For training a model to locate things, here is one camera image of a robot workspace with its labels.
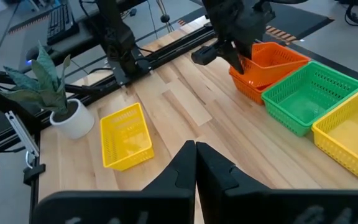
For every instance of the grey computer desk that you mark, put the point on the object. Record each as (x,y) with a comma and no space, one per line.
(42,40)

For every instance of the green plastic basket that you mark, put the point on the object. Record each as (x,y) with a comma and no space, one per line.
(306,102)

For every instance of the black computer mouse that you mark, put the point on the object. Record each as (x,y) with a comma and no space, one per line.
(39,53)

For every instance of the orange plastic basket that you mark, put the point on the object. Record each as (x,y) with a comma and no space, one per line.
(247,90)
(275,62)

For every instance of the artificial plant in white pot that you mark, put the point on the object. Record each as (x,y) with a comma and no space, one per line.
(73,121)

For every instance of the black keyboard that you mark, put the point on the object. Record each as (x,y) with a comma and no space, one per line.
(61,21)

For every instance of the black mat with hazard stripes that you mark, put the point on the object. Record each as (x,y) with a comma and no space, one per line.
(306,21)

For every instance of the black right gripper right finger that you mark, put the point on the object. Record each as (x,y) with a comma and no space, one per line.
(275,208)

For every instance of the silver aluminium profile bracket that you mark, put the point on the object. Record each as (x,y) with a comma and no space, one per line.
(22,133)

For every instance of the yellow plastic basket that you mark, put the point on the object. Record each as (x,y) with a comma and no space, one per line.
(126,140)
(353,137)

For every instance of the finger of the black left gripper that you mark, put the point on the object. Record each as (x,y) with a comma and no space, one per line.
(205,55)
(238,59)

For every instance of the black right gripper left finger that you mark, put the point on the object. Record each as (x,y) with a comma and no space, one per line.
(135,208)

